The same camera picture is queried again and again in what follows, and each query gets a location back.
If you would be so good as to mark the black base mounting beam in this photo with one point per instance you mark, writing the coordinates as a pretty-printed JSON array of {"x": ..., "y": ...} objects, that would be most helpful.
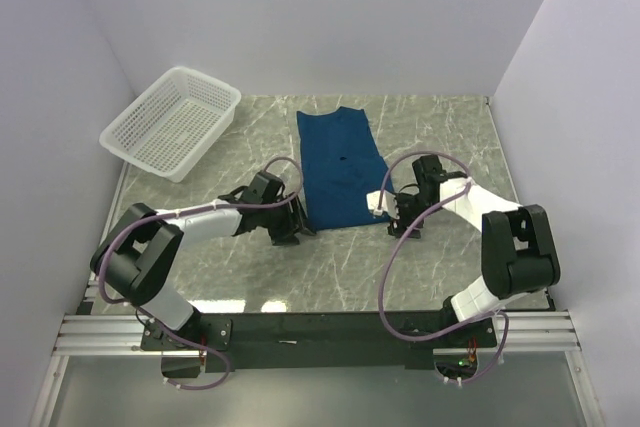
[{"x": 319, "y": 340}]

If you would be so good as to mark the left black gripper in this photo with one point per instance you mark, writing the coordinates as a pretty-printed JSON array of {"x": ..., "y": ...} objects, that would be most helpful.
[{"x": 295, "y": 220}]

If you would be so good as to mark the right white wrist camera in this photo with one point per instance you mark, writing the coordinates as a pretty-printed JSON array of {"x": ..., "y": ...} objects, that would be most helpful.
[{"x": 381, "y": 203}]

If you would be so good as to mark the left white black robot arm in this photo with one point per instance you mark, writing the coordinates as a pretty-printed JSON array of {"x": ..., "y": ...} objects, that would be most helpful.
[{"x": 137, "y": 255}]

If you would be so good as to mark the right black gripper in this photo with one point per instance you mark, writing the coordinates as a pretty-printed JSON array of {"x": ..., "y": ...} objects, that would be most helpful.
[{"x": 399, "y": 226}]

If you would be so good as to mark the blue mickey mouse t-shirt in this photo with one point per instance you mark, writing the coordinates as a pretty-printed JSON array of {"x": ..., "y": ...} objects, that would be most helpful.
[{"x": 341, "y": 164}]

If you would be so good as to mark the white plastic mesh basket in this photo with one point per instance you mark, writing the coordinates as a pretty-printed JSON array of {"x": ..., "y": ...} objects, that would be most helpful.
[{"x": 173, "y": 123}]

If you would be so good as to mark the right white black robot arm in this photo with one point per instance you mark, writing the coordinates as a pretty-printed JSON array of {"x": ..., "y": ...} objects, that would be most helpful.
[{"x": 518, "y": 253}]

